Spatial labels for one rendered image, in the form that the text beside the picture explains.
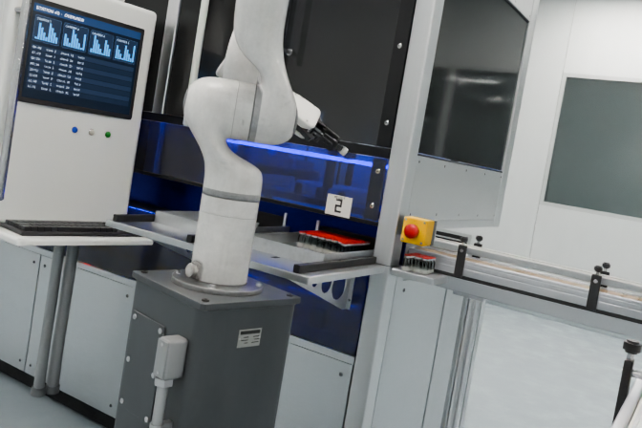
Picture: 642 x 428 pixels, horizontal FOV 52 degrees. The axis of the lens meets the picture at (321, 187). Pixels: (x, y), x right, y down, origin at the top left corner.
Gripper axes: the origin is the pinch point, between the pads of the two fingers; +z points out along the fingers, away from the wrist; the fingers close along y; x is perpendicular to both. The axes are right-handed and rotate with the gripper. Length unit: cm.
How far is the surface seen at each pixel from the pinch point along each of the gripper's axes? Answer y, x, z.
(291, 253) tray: -10.1, 27.8, 11.3
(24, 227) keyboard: -11, 75, -48
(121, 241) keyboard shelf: 7, 76, -25
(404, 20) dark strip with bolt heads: 41.8, -22.6, 1.0
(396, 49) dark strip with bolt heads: 38.0, -16.0, 4.2
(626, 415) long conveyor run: -88, -42, 29
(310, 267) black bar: -21.6, 18.7, 13.7
